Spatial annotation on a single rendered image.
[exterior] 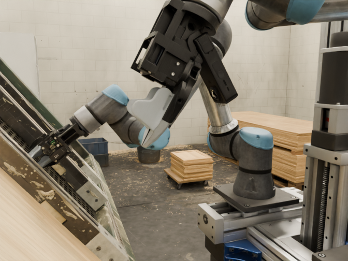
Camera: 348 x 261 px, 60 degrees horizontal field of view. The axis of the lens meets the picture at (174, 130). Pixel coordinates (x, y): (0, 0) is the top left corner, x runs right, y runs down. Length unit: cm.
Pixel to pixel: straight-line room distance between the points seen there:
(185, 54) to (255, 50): 696
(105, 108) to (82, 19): 528
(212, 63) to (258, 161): 66
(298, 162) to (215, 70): 368
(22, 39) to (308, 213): 417
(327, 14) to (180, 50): 32
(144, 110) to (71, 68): 558
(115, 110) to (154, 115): 44
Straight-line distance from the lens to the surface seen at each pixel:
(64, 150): 87
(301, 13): 51
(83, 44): 604
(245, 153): 108
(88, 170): 160
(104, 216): 129
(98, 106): 86
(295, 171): 412
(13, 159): 84
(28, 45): 462
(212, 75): 47
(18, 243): 66
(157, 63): 44
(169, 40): 43
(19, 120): 129
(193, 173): 405
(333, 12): 65
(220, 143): 116
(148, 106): 43
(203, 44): 46
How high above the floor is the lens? 145
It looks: 10 degrees down
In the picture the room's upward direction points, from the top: straight up
